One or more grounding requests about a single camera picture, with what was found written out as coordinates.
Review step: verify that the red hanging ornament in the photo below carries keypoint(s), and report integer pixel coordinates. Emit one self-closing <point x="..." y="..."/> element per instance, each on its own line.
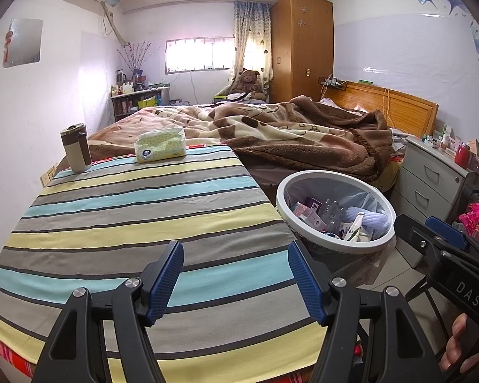
<point x="8" y="48"/>

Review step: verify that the wooden wardrobe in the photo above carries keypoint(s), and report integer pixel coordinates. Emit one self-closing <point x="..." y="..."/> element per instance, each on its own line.
<point x="299" y="48"/>

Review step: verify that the wrapped air conditioner pipe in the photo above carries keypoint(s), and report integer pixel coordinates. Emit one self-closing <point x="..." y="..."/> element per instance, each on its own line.
<point x="115" y="28"/>

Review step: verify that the grey nightstand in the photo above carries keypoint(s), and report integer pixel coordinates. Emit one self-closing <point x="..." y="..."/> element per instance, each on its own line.
<point x="427" y="175"/>

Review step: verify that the striped table cloth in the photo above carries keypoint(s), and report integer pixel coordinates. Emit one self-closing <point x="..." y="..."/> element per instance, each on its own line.
<point x="143" y="207"/>

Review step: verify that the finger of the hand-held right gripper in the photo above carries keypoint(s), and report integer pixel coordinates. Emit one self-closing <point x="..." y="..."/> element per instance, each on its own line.
<point x="409" y="229"/>
<point x="443" y="229"/>

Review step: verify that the small storage shelf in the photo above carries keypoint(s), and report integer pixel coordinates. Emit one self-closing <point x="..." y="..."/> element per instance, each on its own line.
<point x="121" y="107"/>

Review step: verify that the silver wall panel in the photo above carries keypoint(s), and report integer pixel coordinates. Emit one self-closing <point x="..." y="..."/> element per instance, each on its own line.
<point x="24" y="42"/>

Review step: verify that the brown fleece blanket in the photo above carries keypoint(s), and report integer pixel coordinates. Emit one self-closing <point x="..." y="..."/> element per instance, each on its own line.
<point x="303" y="135"/>

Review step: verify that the purple drink carton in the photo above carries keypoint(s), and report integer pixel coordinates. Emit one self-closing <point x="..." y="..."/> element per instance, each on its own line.
<point x="313" y="202"/>

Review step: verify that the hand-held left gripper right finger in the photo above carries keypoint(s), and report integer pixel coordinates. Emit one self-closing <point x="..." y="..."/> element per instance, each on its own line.
<point x="303" y="283"/>

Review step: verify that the clear plastic bin liner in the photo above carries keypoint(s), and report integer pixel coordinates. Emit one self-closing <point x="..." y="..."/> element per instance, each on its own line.
<point x="303" y="187"/>

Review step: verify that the cluster of medicine boxes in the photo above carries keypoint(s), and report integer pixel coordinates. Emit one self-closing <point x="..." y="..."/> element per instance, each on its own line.
<point x="447" y="139"/>

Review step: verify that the wooden bed headboard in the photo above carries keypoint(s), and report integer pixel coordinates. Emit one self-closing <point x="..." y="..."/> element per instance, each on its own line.
<point x="403" y="105"/>

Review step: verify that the white trash bin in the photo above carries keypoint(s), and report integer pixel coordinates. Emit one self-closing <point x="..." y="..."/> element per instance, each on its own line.
<point x="343" y="247"/>

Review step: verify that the green tissue pack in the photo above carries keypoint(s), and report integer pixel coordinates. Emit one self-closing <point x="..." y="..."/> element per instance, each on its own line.
<point x="159" y="145"/>

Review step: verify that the row of bottles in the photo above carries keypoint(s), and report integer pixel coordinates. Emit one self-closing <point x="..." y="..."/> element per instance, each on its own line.
<point x="127" y="85"/>

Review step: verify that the wall socket strip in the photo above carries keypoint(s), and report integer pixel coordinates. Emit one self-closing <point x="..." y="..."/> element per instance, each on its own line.
<point x="48" y="175"/>

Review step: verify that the red jar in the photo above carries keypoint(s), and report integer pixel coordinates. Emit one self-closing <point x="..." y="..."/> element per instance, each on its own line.
<point x="461" y="156"/>

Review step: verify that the person's right hand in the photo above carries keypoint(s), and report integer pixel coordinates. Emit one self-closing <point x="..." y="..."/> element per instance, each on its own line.
<point x="458" y="339"/>

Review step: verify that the barred window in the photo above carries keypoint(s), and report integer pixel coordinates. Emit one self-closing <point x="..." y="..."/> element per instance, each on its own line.
<point x="199" y="56"/>

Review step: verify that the pink white packet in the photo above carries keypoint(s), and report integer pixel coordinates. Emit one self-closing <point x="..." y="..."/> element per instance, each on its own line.
<point x="299" y="210"/>

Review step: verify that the pink plaid cloth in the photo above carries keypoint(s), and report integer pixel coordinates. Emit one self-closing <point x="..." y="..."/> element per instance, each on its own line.
<point x="477" y="221"/>

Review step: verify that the power strip with chargers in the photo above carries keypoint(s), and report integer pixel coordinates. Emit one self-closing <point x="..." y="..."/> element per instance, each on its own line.
<point x="333" y="81"/>

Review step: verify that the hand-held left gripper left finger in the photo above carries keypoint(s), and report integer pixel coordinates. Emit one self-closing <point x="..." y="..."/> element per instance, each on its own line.
<point x="165" y="283"/>

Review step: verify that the beige brown travel mug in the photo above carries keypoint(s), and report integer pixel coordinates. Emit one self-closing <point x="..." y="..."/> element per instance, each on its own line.
<point x="78" y="151"/>

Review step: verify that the vase of dry branches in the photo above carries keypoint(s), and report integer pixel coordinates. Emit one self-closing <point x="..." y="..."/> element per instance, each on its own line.
<point x="137" y="56"/>

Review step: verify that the brown teddy bear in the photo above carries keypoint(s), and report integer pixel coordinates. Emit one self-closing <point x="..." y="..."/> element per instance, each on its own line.
<point x="249" y="83"/>

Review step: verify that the lavender foam sheet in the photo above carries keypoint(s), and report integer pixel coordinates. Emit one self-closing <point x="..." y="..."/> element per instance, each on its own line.
<point x="371" y="217"/>

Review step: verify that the patterned curtain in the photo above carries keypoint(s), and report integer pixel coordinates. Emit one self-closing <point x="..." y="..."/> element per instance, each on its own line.
<point x="251" y="28"/>

